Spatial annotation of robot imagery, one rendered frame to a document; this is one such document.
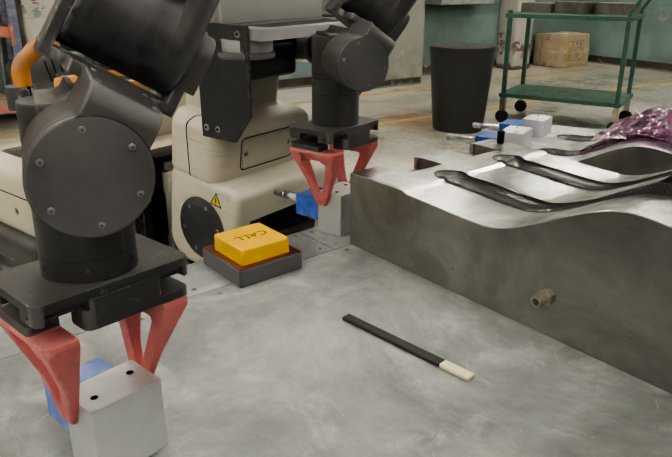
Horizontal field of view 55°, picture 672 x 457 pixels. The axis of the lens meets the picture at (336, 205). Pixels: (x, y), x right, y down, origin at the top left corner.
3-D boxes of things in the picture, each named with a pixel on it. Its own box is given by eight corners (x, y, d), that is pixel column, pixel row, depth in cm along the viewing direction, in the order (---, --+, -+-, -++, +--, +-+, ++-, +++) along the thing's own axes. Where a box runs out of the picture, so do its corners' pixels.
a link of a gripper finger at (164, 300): (197, 390, 44) (188, 265, 41) (102, 441, 39) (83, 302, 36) (143, 355, 49) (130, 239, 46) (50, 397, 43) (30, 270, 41)
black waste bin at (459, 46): (413, 126, 498) (416, 44, 478) (458, 119, 523) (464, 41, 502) (455, 138, 461) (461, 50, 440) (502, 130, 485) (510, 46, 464)
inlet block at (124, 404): (12, 400, 49) (0, 338, 47) (75, 372, 52) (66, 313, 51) (101, 485, 41) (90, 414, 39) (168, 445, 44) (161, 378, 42)
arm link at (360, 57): (403, 13, 78) (350, -32, 75) (446, 18, 68) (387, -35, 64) (347, 94, 79) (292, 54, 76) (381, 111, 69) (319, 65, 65)
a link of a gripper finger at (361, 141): (378, 195, 83) (380, 124, 80) (345, 210, 78) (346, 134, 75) (336, 185, 87) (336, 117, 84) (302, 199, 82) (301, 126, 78)
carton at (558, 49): (529, 64, 841) (532, 33, 828) (561, 61, 873) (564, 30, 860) (557, 68, 806) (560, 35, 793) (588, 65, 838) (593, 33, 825)
